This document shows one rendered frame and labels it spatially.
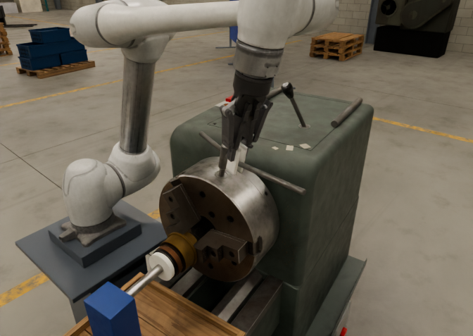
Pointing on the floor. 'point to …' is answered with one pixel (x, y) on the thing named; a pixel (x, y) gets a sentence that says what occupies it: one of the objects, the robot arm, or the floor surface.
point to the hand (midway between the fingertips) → (236, 158)
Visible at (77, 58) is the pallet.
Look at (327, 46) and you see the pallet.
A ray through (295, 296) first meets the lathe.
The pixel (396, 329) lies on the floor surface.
